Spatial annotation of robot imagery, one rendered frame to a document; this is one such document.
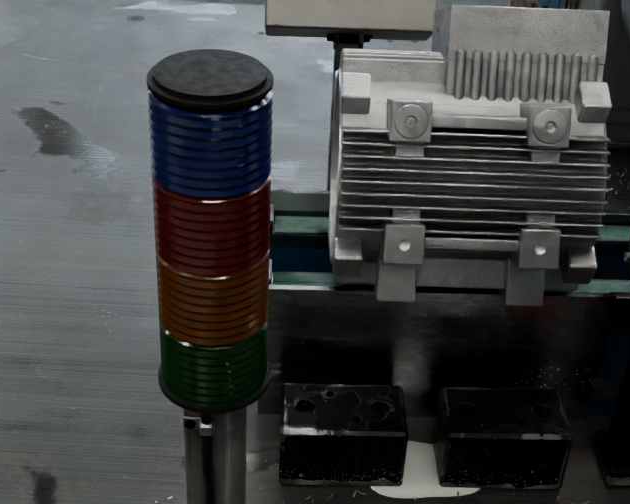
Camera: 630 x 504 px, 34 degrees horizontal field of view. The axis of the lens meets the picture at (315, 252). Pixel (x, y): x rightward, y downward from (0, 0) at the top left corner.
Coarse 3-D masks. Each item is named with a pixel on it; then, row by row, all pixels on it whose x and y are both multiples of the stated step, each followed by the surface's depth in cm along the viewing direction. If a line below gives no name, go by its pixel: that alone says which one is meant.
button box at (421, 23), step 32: (288, 0) 102; (320, 0) 102; (352, 0) 102; (384, 0) 102; (416, 0) 103; (288, 32) 106; (320, 32) 105; (352, 32) 104; (384, 32) 104; (416, 32) 103
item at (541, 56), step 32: (448, 32) 78; (480, 32) 78; (512, 32) 78; (544, 32) 78; (576, 32) 78; (448, 64) 79; (480, 64) 78; (512, 64) 78; (544, 64) 78; (576, 64) 78; (480, 96) 79; (512, 96) 79; (544, 96) 79
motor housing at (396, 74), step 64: (384, 64) 80; (384, 128) 77; (448, 128) 77; (512, 128) 76; (576, 128) 78; (384, 192) 76; (448, 192) 77; (512, 192) 77; (576, 192) 78; (448, 256) 81
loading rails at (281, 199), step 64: (320, 192) 97; (320, 256) 95; (320, 320) 85; (384, 320) 85; (448, 320) 86; (512, 320) 86; (576, 320) 86; (384, 384) 89; (448, 384) 89; (512, 384) 89; (576, 384) 90
